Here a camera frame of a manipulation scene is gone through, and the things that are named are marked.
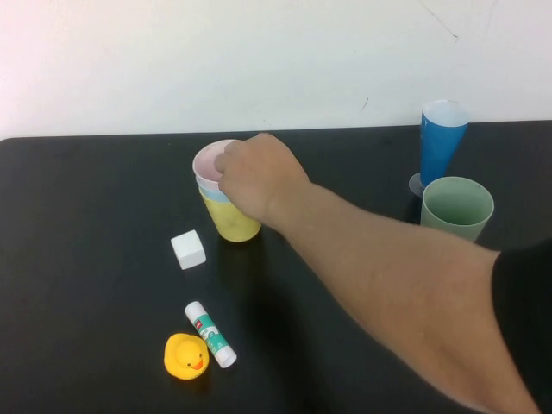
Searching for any yellow plastic cup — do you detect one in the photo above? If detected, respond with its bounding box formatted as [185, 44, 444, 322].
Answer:
[198, 187, 263, 243]

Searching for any yellow rubber duck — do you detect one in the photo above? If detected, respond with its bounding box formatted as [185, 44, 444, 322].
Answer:
[163, 332, 211, 380]

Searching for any pink plastic cup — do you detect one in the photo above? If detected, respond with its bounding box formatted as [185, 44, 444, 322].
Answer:
[192, 138, 236, 185]

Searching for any bare person forearm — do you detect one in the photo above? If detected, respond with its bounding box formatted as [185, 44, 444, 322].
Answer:
[262, 180, 543, 414]

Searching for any white foam cube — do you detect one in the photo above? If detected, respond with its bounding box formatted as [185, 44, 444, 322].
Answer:
[170, 229, 207, 272]

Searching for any white green glue stick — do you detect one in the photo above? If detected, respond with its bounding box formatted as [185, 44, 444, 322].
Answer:
[184, 301, 238, 369]

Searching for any blue paper cone cup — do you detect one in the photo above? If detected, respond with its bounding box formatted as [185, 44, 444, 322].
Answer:
[408, 99, 470, 199]

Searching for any light blue plastic cup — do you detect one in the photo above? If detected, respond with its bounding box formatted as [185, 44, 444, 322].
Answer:
[195, 174, 234, 204]

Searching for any bare person hand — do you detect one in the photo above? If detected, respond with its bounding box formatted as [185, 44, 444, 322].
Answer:
[214, 132, 312, 226]

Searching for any green plastic cup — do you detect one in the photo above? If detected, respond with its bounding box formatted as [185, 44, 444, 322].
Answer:
[420, 176, 495, 242]

